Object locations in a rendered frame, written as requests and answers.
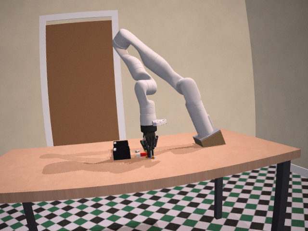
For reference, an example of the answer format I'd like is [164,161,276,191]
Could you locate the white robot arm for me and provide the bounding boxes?
[112,29,215,137]

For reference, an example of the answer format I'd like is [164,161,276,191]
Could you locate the black three-compartment bin rack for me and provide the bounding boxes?
[113,140,131,160]

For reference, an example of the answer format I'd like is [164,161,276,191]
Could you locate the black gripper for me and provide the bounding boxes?
[140,125,158,158]

